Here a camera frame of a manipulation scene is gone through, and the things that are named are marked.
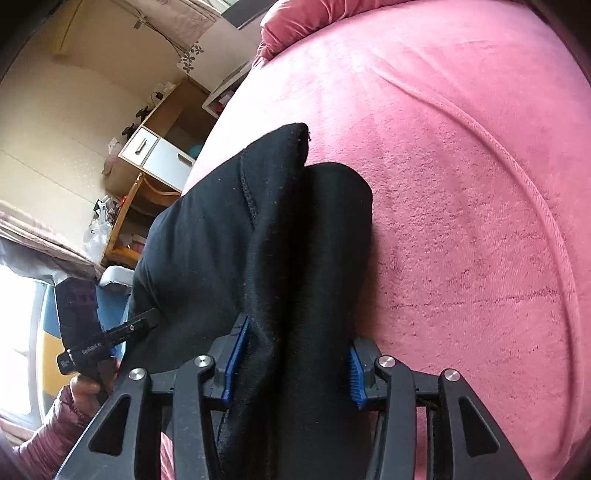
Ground red quilt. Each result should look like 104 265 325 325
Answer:
254 0 384 61

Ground blue yellow mat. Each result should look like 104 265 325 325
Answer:
30 281 134 393

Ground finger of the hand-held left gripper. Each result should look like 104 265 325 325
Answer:
102 308 158 346

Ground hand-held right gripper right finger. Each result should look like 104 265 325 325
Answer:
348 337 532 480

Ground person's left hand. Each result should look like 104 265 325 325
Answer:
69 360 122 418

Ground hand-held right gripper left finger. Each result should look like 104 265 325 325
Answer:
55 314 252 480

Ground clear plastic bag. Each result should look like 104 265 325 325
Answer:
83 198 116 259

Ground window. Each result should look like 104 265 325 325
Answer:
0 265 47 416

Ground black pants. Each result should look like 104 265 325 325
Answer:
124 122 375 480

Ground dark grey headboard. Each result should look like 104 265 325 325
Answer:
222 0 287 31

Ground wooden cabinet with white drawers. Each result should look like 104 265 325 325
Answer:
117 78 218 195

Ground pink fleece bed blanket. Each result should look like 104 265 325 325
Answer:
159 0 591 480

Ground person's left forearm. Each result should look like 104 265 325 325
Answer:
0 385 93 480

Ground wooden chair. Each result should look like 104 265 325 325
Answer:
104 173 181 268

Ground white shelf unit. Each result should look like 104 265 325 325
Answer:
203 60 254 116

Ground beige patterned curtain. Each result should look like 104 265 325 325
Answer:
0 198 107 278

